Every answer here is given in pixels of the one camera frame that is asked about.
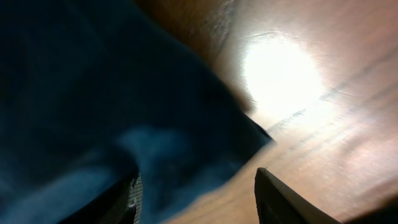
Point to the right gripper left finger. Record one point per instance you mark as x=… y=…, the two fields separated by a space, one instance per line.
x=120 y=204

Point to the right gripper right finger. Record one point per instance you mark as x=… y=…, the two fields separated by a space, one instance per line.
x=278 y=204

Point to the navy blue shorts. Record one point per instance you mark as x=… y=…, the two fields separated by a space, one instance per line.
x=92 y=91

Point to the black patterned sports garment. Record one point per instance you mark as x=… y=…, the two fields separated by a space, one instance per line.
x=387 y=214

